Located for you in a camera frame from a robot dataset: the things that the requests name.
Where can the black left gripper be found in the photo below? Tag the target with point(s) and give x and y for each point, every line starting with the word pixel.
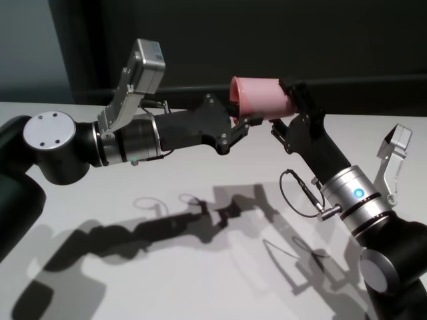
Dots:
pixel 193 130

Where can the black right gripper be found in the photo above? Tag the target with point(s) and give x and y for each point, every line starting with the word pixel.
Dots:
pixel 317 150

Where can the pink plastic cup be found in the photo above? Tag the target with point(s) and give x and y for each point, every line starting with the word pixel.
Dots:
pixel 263 96

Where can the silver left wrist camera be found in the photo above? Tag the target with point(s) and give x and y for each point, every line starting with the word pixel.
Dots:
pixel 146 70

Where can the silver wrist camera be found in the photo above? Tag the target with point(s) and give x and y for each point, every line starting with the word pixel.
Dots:
pixel 146 70
pixel 397 140

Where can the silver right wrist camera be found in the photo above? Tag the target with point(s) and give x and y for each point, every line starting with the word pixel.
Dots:
pixel 397 140

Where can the dark partition post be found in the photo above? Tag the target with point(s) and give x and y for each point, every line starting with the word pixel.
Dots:
pixel 83 50

